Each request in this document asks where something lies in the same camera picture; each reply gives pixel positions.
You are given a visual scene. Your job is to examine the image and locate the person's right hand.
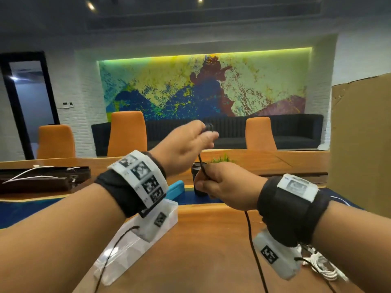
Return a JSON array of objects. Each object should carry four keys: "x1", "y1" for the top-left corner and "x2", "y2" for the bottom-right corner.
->
[{"x1": 194, "y1": 162, "x2": 268, "y2": 211}]

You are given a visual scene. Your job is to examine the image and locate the person's left hand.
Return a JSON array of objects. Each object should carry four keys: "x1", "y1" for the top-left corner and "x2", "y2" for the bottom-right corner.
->
[{"x1": 149, "y1": 120, "x2": 220, "y2": 177}]

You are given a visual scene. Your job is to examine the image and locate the black cables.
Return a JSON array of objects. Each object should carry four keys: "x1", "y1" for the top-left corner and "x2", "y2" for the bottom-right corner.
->
[{"x1": 198, "y1": 122, "x2": 270, "y2": 293}]

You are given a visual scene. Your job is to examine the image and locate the clear plastic organizer box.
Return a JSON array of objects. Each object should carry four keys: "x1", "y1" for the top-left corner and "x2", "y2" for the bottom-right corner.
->
[{"x1": 93, "y1": 198, "x2": 179, "y2": 286}]

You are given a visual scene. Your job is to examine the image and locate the person's right forearm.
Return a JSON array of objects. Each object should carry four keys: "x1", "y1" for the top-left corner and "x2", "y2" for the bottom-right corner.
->
[{"x1": 311, "y1": 200, "x2": 391, "y2": 293}]

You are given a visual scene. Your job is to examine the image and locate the green potted plant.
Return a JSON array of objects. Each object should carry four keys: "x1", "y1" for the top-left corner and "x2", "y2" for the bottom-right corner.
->
[{"x1": 211, "y1": 154, "x2": 236, "y2": 164}]

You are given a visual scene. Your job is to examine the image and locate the black cylinder pot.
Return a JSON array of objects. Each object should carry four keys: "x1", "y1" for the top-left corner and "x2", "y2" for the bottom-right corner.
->
[{"x1": 191, "y1": 162, "x2": 208, "y2": 198}]

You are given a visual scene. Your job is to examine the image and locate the tall orange chair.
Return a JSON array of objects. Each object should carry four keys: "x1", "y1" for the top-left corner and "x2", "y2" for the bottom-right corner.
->
[{"x1": 107, "y1": 111, "x2": 148, "y2": 157}]

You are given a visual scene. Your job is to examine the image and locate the black right wristband with marker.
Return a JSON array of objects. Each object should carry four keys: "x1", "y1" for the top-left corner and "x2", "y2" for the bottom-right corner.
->
[{"x1": 257, "y1": 173, "x2": 332, "y2": 247}]

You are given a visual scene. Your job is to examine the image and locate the black left wristband with markers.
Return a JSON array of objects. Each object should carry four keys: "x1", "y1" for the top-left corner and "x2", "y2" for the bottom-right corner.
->
[{"x1": 94, "y1": 150, "x2": 169, "y2": 219}]

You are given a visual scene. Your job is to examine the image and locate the black sofa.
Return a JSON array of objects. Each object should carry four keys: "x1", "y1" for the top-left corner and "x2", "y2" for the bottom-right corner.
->
[{"x1": 91, "y1": 114, "x2": 324, "y2": 157}]

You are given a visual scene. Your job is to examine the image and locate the brown cardboard sheet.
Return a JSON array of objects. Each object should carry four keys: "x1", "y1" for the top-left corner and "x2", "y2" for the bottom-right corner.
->
[{"x1": 328, "y1": 73, "x2": 391, "y2": 219}]

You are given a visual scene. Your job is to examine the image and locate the dark brown leather case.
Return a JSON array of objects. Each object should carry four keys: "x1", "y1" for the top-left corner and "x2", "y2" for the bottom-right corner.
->
[{"x1": 0, "y1": 166, "x2": 91, "y2": 194}]

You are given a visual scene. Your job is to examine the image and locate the colourful abstract wall painting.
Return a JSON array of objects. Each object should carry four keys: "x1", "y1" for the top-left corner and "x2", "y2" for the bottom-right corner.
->
[{"x1": 98, "y1": 48, "x2": 313, "y2": 121}]

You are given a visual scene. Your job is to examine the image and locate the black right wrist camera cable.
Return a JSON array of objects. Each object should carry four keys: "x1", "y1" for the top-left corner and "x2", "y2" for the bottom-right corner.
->
[{"x1": 294, "y1": 256, "x2": 337, "y2": 293}]

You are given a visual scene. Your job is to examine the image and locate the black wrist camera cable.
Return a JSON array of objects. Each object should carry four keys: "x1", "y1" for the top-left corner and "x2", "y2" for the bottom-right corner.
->
[
  {"x1": 294, "y1": 256, "x2": 337, "y2": 293},
  {"x1": 94, "y1": 225, "x2": 141, "y2": 293}
]

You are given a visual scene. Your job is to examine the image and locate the black left wrist camera cable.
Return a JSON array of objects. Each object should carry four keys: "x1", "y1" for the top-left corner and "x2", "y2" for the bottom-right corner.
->
[{"x1": 94, "y1": 225, "x2": 141, "y2": 293}]

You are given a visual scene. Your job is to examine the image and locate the black door frame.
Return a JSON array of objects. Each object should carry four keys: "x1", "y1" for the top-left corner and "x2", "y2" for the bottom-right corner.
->
[{"x1": 0, "y1": 51, "x2": 60, "y2": 161}]

